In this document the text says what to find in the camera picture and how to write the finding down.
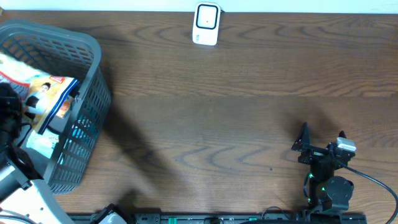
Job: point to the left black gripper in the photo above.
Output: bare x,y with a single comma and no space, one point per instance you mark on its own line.
7,105

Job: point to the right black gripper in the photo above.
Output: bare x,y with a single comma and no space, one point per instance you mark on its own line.
303,144

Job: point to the yellow noodle snack bag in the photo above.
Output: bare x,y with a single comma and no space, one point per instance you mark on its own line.
41,93

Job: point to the teal wet wipes pack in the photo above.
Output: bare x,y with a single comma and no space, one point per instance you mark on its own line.
43,143

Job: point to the orange tissue pack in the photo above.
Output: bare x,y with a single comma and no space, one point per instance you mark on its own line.
65,107

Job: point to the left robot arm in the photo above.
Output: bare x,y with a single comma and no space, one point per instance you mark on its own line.
25,196

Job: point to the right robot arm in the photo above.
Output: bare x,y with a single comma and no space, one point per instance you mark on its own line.
328,194

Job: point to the white barcode scanner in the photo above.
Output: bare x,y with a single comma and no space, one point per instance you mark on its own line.
206,23

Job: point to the grey plastic basket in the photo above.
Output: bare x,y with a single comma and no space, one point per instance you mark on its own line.
65,53

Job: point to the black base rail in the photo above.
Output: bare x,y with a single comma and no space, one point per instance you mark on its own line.
175,218

